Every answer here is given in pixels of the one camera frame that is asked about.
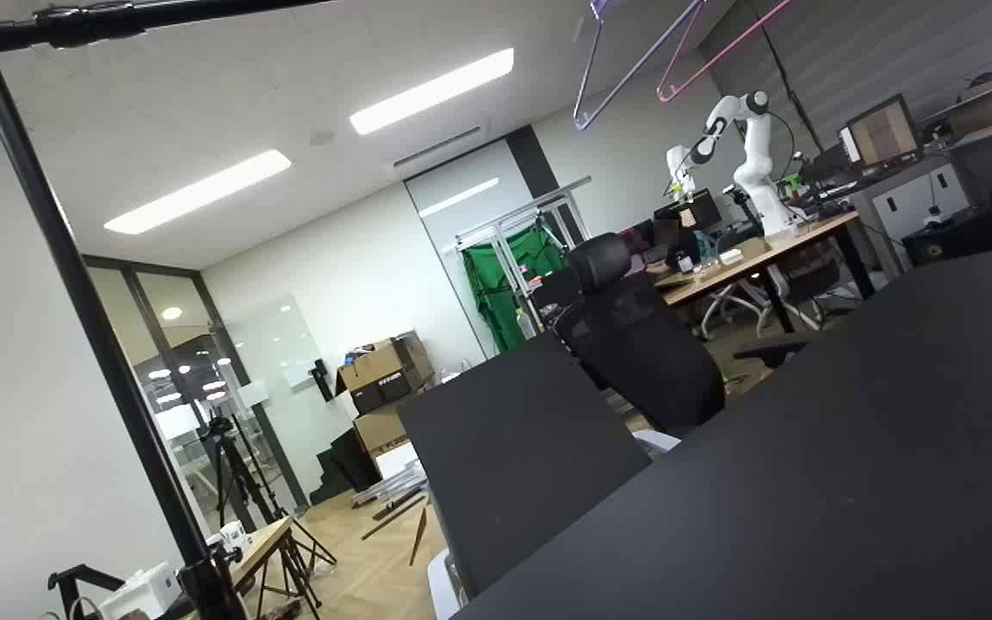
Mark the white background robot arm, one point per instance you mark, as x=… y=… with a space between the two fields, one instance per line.
x=758 y=150

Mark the green cloth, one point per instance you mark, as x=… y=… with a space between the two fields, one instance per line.
x=497 y=294

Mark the cardboard box stack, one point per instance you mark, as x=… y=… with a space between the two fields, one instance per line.
x=379 y=380

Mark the black board panel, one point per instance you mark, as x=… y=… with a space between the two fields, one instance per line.
x=518 y=461

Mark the long ceiling light strip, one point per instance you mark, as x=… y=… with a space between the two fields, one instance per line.
x=199 y=192
x=432 y=92

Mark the wooden desk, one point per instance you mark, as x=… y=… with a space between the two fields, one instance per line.
x=750 y=261

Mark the small wooden stool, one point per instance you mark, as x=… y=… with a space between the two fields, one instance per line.
x=273 y=554

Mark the computer monitor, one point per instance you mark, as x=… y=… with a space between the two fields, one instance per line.
x=881 y=137

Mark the white cabinet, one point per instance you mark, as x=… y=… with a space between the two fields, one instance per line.
x=916 y=201

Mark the black camera tripod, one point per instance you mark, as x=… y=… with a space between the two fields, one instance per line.
x=227 y=461

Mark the black rail stand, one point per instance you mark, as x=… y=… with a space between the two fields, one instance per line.
x=72 y=278

